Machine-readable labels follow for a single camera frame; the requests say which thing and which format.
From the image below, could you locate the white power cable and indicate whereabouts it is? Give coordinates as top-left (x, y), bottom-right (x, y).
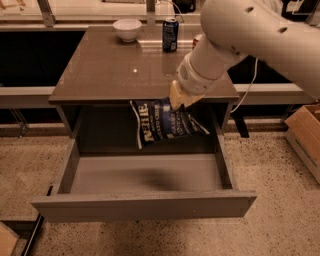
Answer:
top-left (230, 57), bottom-right (260, 114)

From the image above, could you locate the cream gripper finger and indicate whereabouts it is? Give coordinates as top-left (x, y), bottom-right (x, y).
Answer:
top-left (169, 80), bottom-right (204, 111)

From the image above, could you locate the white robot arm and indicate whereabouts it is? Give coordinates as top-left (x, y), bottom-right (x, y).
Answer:
top-left (170, 0), bottom-right (320, 109)

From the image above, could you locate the cardboard box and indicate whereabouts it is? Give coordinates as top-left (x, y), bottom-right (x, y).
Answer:
top-left (285, 105), bottom-right (320, 183)

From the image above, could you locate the white ceramic bowl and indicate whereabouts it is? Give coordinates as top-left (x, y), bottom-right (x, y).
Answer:
top-left (113, 19), bottom-right (142, 42)

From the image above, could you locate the blue chip bag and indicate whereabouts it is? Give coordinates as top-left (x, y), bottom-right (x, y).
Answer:
top-left (130, 98), bottom-right (210, 149)

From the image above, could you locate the blue soda can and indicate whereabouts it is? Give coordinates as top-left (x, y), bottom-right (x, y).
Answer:
top-left (162, 17), bottom-right (179, 52)

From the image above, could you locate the grey window ledge rail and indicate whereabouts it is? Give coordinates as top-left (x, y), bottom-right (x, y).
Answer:
top-left (0, 83), bottom-right (314, 109)

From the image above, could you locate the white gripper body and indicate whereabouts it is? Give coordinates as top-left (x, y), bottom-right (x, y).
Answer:
top-left (177, 54), bottom-right (223, 95)

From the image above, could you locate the open grey top drawer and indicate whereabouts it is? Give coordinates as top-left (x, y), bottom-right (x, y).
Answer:
top-left (32, 121), bottom-right (256, 222)

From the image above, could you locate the red cola can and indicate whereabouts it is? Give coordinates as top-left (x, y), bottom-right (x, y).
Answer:
top-left (192, 34), bottom-right (203, 49)

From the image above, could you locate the grey cabinet counter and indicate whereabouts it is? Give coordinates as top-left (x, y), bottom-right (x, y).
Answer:
top-left (48, 24), bottom-right (240, 137)

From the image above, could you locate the black floor frame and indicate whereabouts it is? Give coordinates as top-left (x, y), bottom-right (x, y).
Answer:
top-left (0, 214), bottom-right (45, 256)

